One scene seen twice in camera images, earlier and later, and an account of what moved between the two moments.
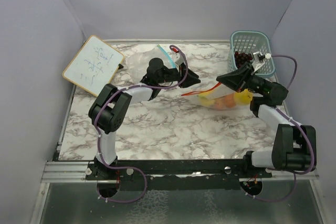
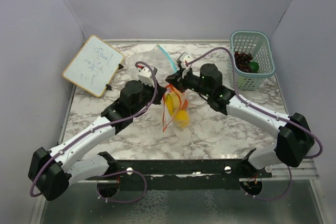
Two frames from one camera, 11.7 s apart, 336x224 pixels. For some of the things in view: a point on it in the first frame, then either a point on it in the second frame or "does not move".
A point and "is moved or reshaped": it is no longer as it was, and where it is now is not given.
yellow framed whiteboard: [94, 66] does not move
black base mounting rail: [196, 174] does not move
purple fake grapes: [241, 57] does not move
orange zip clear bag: [219, 97] is moved or reshaped
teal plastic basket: [249, 42] does not move
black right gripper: [237, 80] → [177, 81]
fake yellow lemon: [243, 97] → [182, 118]
